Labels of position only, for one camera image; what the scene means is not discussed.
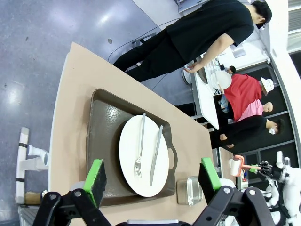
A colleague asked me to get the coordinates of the white round dinner plate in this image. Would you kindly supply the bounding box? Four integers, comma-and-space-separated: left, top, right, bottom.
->
118, 114, 170, 198

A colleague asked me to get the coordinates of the brown cardboard piece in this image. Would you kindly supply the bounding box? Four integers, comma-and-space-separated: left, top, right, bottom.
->
24, 192, 44, 204

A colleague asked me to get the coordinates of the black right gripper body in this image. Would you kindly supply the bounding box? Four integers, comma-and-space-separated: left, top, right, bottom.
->
260, 160, 275, 178

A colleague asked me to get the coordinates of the silver fork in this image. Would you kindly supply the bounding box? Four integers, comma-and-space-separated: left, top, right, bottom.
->
133, 112, 146, 178

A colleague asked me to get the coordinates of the person's right forearm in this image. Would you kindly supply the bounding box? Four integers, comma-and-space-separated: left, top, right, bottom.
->
197, 40, 226, 69

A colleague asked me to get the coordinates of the pink handled lint roller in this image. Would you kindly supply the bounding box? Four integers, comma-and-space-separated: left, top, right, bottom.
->
229, 154, 256, 177

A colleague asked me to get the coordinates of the white side table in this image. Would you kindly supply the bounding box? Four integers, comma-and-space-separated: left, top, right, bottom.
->
191, 56, 221, 130

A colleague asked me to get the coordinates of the dark brown serving tray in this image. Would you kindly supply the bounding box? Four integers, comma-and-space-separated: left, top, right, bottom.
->
86, 88, 178, 208

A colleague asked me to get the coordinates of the person in red jacket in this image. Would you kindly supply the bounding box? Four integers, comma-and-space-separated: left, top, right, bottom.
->
223, 73, 275, 122

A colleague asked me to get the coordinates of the white pipe stand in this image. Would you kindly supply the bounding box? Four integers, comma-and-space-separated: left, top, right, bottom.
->
15, 127, 50, 204

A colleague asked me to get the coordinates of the masked person in black sleeves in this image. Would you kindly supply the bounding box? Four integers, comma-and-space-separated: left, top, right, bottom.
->
211, 115, 285, 150

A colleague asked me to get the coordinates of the rectangular metal tin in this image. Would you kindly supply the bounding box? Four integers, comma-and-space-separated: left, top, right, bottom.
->
176, 175, 204, 207

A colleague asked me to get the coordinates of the person's right hand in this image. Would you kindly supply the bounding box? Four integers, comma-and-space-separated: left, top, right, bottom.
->
184, 61, 203, 73

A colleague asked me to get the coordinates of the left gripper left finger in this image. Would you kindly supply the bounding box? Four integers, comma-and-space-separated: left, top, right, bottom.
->
32, 159, 111, 226

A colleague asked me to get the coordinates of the person in black clothes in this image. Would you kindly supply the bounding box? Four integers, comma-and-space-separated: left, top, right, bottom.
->
112, 0, 273, 83

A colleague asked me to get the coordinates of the bald mannequin in pink top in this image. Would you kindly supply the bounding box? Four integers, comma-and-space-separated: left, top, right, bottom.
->
237, 98, 275, 123

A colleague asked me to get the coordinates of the silver table knife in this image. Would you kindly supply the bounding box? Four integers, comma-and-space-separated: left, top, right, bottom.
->
149, 124, 164, 187

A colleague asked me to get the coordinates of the white wire dish rack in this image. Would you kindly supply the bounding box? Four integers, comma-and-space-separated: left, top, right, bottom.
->
204, 57, 232, 96

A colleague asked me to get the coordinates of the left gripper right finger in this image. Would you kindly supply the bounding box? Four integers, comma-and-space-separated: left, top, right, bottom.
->
192, 157, 277, 226

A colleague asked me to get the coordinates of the white plate standing upright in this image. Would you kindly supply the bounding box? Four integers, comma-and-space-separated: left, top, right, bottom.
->
210, 70, 232, 90

